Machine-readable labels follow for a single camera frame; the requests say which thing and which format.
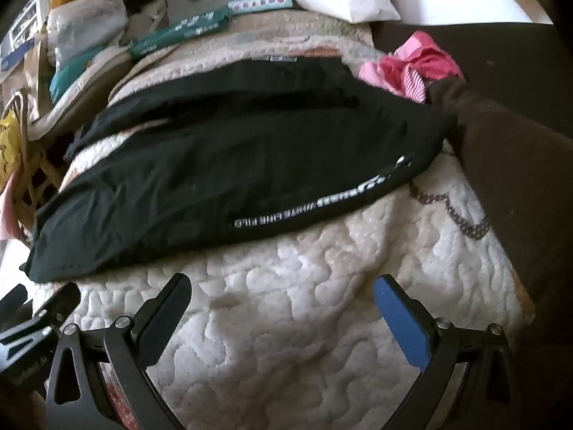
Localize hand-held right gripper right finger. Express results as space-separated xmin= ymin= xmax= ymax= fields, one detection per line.
xmin=374 ymin=274 xmax=515 ymax=430

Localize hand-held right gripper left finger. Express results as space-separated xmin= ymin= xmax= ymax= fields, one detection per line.
xmin=44 ymin=272 xmax=193 ymax=430

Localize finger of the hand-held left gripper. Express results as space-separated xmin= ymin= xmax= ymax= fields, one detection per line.
xmin=0 ymin=282 xmax=82 ymax=357
xmin=0 ymin=284 xmax=29 ymax=320

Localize black pants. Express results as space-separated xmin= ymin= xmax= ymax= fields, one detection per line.
xmin=26 ymin=56 xmax=458 ymax=284

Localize pink cushion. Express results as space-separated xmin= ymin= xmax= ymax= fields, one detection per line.
xmin=0 ymin=183 xmax=28 ymax=240

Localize quilted heart-print blanket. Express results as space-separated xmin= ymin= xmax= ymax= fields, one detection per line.
xmin=33 ymin=11 xmax=535 ymax=430

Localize wooden chair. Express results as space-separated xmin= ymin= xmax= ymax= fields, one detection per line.
xmin=9 ymin=92 xmax=63 ymax=234

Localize yellow printed plastic bag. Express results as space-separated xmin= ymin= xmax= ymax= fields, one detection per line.
xmin=0 ymin=110 xmax=21 ymax=193

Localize dark brown blanket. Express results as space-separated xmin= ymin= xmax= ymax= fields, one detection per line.
xmin=371 ymin=21 xmax=573 ymax=368

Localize beige folded quilt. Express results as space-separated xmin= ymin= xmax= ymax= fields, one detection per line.
xmin=31 ymin=45 xmax=139 ymax=133

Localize teal cloth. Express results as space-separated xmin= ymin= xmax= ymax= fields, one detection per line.
xmin=49 ymin=49 xmax=108 ymax=104

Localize brown paper bag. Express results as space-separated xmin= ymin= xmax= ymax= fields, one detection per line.
xmin=22 ymin=31 xmax=50 ymax=108

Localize pink striped garment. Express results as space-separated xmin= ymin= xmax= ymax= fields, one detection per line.
xmin=358 ymin=30 xmax=466 ymax=105

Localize plastic-wrapped grey bundle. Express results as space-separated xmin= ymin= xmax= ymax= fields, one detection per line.
xmin=47 ymin=0 xmax=128 ymax=66

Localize white shelf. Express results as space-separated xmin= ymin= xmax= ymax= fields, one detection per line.
xmin=9 ymin=0 xmax=50 ymax=46

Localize green packet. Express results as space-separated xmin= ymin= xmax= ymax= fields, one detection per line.
xmin=129 ymin=6 xmax=233 ymax=60

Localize light blue box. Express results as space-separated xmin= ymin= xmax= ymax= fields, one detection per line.
xmin=227 ymin=0 xmax=294 ymax=18

